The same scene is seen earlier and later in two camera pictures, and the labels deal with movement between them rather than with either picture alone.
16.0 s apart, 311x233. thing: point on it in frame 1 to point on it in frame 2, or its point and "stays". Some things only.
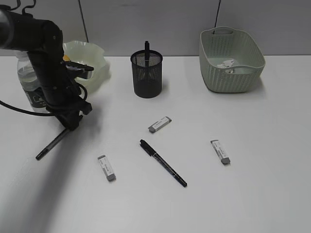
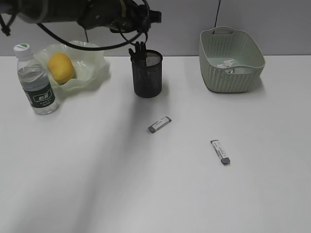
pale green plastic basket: [217, 44] stays
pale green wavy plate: [93, 56] stays
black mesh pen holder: [147, 72] stays
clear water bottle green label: [28, 79] stays
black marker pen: [146, 54] to [138, 55]
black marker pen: [53, 143] to [132, 57]
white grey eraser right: [220, 151] stays
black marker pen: [152, 153] to [143, 53]
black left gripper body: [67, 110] to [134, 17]
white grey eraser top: [161, 123] stays
